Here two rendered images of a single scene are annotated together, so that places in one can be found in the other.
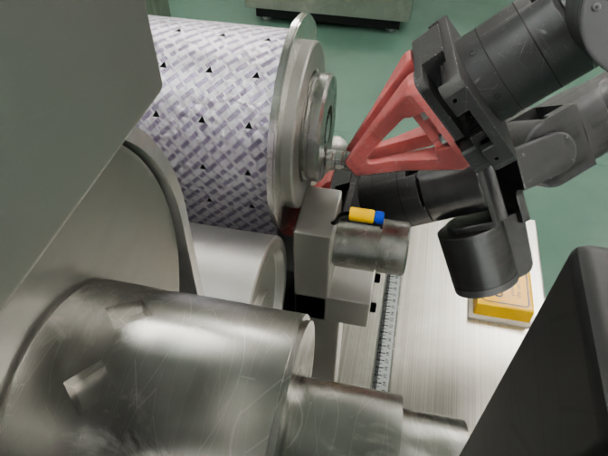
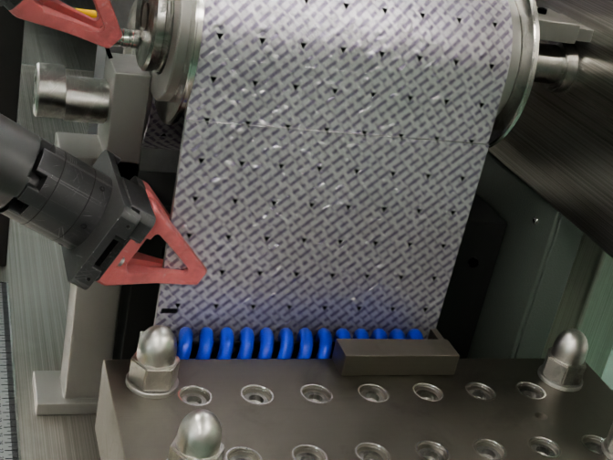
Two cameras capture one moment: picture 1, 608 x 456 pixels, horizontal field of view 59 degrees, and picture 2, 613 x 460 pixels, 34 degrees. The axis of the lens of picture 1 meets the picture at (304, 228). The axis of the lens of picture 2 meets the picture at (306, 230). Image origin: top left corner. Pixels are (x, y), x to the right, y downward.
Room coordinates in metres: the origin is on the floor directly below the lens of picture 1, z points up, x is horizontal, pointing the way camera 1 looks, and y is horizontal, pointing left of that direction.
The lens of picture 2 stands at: (0.96, -0.29, 1.42)
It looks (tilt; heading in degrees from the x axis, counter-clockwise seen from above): 24 degrees down; 146
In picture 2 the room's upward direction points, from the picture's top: 12 degrees clockwise
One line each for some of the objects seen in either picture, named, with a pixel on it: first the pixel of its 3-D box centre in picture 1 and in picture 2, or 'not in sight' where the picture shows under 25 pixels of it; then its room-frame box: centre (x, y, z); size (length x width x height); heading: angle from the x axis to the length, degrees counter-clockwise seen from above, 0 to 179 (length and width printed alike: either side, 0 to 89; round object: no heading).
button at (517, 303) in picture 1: (502, 291); not in sight; (0.42, -0.26, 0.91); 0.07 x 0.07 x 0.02; 78
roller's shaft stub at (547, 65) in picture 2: not in sight; (526, 61); (0.37, 0.29, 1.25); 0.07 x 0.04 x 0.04; 78
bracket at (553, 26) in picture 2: not in sight; (545, 21); (0.37, 0.30, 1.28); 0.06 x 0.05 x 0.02; 78
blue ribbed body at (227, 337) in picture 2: not in sight; (307, 350); (0.42, 0.11, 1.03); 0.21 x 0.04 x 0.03; 78
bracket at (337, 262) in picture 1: (335, 332); (83, 243); (0.27, -0.03, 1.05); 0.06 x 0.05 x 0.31; 78
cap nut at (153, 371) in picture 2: not in sight; (156, 355); (0.44, -0.03, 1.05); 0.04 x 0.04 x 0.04
